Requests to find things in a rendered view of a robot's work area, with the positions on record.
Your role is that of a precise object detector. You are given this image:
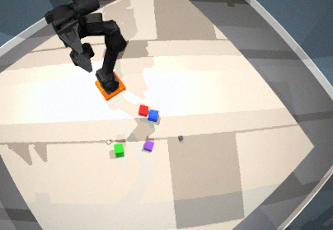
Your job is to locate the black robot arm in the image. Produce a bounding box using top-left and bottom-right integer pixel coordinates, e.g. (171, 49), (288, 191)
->
(45, 0), (127, 95)

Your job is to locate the blue block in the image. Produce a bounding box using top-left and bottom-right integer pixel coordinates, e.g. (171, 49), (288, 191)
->
(148, 109), (159, 122)

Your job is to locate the purple block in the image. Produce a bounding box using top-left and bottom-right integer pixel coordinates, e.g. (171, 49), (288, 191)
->
(144, 140), (154, 152)

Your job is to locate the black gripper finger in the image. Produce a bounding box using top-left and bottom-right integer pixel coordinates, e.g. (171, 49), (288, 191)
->
(57, 20), (83, 54)
(72, 47), (93, 73)

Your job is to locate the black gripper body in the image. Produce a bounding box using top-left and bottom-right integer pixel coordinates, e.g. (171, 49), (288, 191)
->
(51, 9), (91, 59)

